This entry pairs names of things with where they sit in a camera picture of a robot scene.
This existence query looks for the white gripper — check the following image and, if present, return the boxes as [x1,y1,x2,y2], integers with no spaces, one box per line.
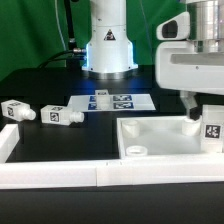
[155,19,224,120]

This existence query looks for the white U-shaped fence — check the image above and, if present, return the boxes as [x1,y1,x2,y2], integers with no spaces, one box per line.
[0,124,224,189]

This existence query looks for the white sheet with blue tags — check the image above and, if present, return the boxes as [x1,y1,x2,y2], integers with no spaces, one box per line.
[68,94,155,112]

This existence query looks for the black camera pole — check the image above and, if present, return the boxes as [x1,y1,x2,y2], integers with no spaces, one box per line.
[64,0,80,70]

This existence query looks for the black cables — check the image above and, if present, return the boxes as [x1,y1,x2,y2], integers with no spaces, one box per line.
[36,48,88,70]

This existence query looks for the white square tabletop part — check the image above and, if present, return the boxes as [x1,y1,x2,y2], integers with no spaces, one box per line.
[115,115,224,160]

